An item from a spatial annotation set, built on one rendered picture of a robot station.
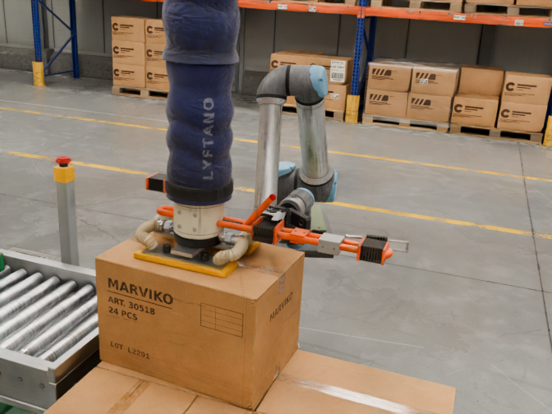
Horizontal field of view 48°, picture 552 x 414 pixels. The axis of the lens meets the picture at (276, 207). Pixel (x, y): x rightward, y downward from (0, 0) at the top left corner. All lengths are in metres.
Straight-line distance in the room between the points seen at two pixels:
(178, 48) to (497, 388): 2.32
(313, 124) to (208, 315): 0.90
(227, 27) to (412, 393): 1.34
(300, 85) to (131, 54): 8.20
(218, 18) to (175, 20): 0.13
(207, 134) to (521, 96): 7.35
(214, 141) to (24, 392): 1.09
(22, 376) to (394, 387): 1.27
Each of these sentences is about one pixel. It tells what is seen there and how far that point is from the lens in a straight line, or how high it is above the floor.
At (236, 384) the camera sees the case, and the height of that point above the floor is 0.63.
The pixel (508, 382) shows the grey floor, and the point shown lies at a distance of 3.46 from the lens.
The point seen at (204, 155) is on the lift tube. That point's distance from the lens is 1.95.
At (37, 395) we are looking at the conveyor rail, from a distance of 2.34.
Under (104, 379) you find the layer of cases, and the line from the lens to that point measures 2.25.
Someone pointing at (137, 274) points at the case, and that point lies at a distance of 2.07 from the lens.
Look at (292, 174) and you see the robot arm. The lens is 2.78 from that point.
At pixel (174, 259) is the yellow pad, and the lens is 2.06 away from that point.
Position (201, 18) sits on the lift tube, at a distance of 1.86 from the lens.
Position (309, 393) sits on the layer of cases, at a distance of 2.18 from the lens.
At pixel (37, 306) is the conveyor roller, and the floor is 0.54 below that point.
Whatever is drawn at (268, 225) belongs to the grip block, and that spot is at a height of 1.09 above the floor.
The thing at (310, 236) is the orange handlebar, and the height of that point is 1.07.
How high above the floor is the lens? 1.83
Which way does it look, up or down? 20 degrees down
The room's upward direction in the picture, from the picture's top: 3 degrees clockwise
